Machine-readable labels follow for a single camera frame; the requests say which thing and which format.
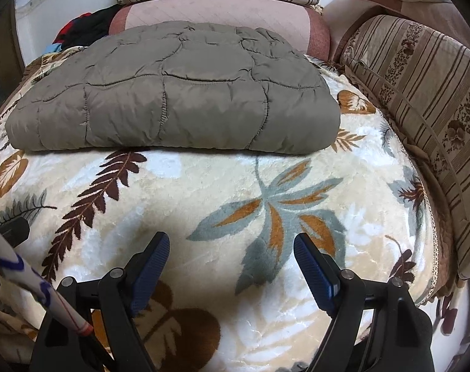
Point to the red garment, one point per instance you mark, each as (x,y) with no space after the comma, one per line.
(70,33)

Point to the black garment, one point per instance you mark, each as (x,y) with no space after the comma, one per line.
(99,23)

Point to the light blue cloth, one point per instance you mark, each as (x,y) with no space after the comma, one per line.
(53,48)

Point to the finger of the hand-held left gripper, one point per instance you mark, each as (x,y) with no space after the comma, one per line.
(14,232)

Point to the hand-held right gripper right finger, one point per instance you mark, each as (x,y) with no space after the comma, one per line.
(315,277)

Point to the pink brown sofa cushion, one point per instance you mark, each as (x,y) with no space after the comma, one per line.
(420,11)

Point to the grey-olive puffer jacket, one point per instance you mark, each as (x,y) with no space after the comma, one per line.
(161,97)

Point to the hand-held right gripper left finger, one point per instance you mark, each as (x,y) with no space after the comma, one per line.
(151,273)

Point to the wooden glass-door cabinet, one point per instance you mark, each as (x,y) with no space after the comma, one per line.
(2,66)

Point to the leaf print fleece blanket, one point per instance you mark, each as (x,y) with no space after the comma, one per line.
(219,178)

